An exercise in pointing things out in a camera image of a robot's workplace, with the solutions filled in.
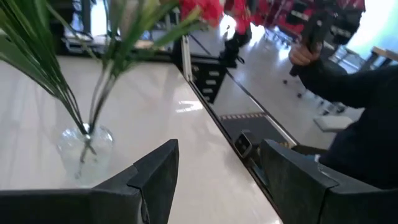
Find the black table-level camera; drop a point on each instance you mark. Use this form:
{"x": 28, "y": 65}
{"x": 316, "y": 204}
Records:
{"x": 243, "y": 144}

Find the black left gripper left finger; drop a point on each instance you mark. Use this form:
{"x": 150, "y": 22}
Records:
{"x": 155, "y": 186}

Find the red tool cabinet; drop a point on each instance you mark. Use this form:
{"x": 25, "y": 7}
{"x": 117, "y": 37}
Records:
{"x": 286, "y": 21}

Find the white flat floor object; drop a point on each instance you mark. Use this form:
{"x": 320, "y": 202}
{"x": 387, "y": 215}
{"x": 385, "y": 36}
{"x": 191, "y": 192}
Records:
{"x": 332, "y": 123}

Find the person's hand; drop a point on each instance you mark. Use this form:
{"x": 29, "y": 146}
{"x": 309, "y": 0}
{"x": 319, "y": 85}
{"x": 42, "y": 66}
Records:
{"x": 300, "y": 56}

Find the clear glass vase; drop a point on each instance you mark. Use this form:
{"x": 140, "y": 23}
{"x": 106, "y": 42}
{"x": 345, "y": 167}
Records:
{"x": 71, "y": 155}

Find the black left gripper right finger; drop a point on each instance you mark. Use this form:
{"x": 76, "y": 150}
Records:
{"x": 298, "y": 193}

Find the dark mat with striped edge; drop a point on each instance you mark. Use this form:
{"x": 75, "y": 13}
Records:
{"x": 255, "y": 127}

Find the black floor stand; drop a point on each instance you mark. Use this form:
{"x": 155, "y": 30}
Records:
{"x": 236, "y": 49}

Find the white corner post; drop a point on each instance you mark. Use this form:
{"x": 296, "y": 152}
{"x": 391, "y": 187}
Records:
{"x": 186, "y": 59}

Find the small red flower bunch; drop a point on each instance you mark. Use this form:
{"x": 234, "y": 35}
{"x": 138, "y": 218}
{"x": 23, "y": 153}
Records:
{"x": 199, "y": 9}

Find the person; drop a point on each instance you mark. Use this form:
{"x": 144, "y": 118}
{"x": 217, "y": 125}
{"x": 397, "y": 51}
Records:
{"x": 357, "y": 140}

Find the light wooden table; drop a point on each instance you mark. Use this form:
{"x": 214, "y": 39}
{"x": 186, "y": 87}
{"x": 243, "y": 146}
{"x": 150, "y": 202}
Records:
{"x": 385, "y": 54}

